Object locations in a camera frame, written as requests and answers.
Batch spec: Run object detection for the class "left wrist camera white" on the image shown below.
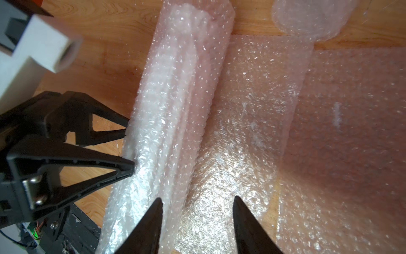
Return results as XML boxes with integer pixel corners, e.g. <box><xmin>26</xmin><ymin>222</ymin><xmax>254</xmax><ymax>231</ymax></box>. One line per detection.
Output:
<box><xmin>1</xmin><ymin>14</ymin><xmax>83</xmax><ymax>113</ymax></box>

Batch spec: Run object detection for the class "bubble wrap sheet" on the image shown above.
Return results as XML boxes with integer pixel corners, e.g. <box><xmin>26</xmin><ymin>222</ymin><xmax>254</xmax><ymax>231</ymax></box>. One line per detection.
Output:
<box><xmin>277</xmin><ymin>48</ymin><xmax>406</xmax><ymax>254</ymax></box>
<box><xmin>175</xmin><ymin>35</ymin><xmax>314</xmax><ymax>254</ymax></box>

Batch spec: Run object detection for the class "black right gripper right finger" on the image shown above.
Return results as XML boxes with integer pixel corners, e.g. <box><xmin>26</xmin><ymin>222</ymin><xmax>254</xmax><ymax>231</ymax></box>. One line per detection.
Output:
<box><xmin>233</xmin><ymin>196</ymin><xmax>283</xmax><ymax>254</ymax></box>

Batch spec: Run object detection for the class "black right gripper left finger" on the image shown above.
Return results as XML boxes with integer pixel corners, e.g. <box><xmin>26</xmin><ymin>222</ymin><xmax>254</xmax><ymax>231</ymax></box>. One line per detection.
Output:
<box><xmin>115</xmin><ymin>198</ymin><xmax>163</xmax><ymax>254</ymax></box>

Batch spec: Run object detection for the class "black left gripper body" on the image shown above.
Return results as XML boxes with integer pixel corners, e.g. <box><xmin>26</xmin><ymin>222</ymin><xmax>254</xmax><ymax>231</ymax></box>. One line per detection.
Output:
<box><xmin>1</xmin><ymin>92</ymin><xmax>70</xmax><ymax>222</ymax></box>

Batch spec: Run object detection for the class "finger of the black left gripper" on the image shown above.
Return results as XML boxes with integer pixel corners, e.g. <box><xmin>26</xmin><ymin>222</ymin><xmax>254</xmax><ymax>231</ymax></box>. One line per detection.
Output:
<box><xmin>6</xmin><ymin>136</ymin><xmax>135</xmax><ymax>221</ymax></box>
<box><xmin>47</xmin><ymin>91</ymin><xmax>129</xmax><ymax>147</ymax></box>

